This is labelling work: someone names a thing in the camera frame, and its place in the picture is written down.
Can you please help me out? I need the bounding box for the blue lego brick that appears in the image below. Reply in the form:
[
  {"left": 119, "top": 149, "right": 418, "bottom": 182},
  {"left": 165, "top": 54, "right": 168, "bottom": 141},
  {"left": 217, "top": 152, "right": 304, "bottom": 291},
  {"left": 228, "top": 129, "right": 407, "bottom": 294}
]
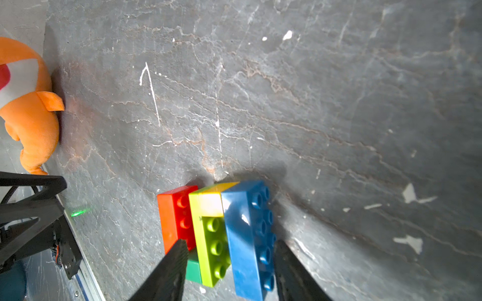
[{"left": 221, "top": 181, "right": 277, "bottom": 300}]

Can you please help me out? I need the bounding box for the orange shark plush toy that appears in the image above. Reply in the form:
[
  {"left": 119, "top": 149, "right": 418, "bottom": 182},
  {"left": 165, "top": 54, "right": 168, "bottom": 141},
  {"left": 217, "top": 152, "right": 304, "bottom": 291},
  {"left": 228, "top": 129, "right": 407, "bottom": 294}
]
[{"left": 1, "top": 37, "right": 65, "bottom": 176}]

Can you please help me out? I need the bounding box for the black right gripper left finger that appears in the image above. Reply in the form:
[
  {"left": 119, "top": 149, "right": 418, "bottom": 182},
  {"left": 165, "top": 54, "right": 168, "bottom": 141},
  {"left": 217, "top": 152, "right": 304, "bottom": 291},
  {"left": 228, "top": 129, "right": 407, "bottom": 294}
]
[{"left": 129, "top": 240, "right": 189, "bottom": 301}]

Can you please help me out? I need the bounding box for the lime green lego brick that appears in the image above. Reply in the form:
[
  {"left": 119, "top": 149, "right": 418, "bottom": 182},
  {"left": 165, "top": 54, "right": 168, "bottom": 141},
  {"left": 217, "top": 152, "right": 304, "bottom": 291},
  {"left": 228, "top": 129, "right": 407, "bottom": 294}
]
[{"left": 195, "top": 216, "right": 231, "bottom": 288}]

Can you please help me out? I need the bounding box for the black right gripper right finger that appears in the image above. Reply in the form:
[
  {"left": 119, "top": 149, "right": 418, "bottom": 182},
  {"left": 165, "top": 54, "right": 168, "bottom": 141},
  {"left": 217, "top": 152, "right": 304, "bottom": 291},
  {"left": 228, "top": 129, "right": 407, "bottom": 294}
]
[{"left": 274, "top": 240, "right": 332, "bottom": 301}]

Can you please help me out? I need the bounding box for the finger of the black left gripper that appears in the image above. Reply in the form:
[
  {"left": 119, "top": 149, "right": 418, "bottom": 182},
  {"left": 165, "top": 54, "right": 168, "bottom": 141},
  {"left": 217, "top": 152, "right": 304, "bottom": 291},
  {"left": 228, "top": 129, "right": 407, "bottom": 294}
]
[{"left": 1, "top": 172, "right": 82, "bottom": 280}]

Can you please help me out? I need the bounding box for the yellow lego brick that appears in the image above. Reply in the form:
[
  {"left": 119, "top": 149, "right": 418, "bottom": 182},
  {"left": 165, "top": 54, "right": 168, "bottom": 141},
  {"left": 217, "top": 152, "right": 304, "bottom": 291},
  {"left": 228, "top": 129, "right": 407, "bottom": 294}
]
[{"left": 189, "top": 182, "right": 238, "bottom": 224}]

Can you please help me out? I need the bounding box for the dark green lego brick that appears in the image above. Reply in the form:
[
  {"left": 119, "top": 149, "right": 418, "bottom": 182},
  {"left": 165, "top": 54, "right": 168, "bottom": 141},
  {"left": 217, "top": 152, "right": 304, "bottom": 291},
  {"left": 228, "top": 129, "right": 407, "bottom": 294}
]
[{"left": 185, "top": 248, "right": 202, "bottom": 284}]

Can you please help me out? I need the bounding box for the red lego brick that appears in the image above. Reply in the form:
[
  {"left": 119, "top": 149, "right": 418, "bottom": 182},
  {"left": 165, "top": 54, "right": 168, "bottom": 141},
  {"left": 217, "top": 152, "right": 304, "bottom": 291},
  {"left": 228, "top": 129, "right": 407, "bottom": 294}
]
[{"left": 157, "top": 186, "right": 198, "bottom": 254}]

